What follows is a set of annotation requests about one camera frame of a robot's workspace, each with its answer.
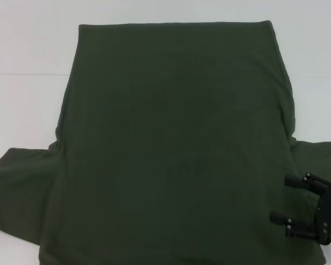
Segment dark green shirt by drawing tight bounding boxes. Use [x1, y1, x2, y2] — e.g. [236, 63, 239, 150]
[0, 19, 331, 265]

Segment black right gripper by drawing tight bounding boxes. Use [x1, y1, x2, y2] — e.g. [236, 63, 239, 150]
[269, 172, 331, 246]

